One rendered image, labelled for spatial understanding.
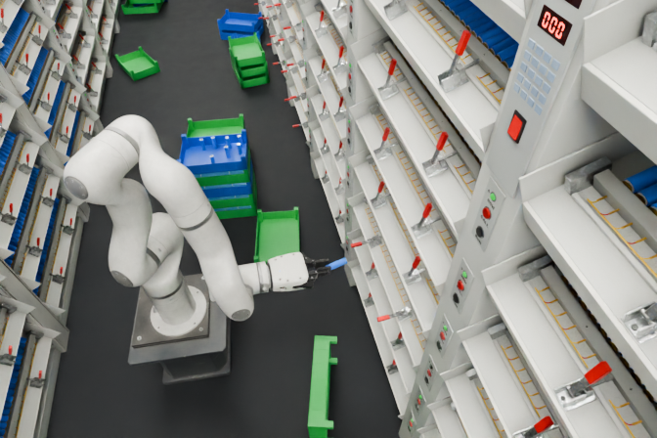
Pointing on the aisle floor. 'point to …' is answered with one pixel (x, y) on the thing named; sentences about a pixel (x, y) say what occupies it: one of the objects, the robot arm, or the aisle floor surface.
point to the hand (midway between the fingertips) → (322, 267)
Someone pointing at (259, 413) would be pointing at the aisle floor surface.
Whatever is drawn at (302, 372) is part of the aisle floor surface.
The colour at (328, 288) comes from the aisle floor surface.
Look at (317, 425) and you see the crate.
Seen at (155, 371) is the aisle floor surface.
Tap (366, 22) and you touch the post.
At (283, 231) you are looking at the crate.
